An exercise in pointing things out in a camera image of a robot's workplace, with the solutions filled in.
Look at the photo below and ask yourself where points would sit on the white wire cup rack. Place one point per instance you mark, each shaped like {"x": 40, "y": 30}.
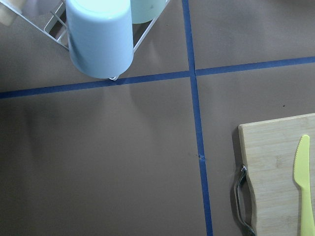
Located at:
{"x": 56, "y": 27}

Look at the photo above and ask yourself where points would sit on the bamboo cutting board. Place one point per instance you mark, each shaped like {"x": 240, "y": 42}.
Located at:
{"x": 268, "y": 152}

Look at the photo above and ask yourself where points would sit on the mint green plastic cup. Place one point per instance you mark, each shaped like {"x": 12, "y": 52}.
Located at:
{"x": 143, "y": 11}

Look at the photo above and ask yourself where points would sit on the light blue plastic cup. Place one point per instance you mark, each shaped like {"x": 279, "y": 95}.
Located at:
{"x": 100, "y": 36}

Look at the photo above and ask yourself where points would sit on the metal cutting board handle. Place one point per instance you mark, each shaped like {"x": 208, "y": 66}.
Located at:
{"x": 237, "y": 187}

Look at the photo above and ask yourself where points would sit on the yellow-green plastic knife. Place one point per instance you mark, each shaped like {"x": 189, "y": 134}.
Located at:
{"x": 301, "y": 175}

